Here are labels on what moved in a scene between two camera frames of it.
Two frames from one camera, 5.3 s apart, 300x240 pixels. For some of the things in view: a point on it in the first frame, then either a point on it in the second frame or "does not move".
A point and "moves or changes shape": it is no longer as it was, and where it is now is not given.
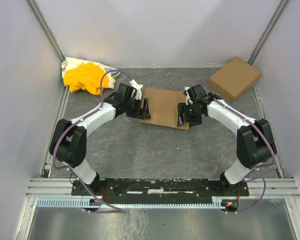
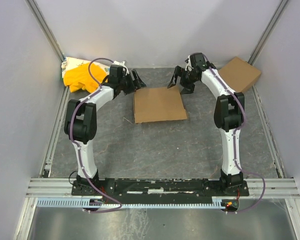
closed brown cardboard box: [232, 80] does not move
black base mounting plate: [159, 190] does not move
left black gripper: [139, 108] to [130, 81]
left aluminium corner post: [38, 14] does not move
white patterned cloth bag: [112, 74] does not move
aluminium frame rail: [62, 187] does not move
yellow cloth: [87, 77] does not move
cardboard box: [163, 106] moves or changes shape
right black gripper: [185, 114] to [184, 78]
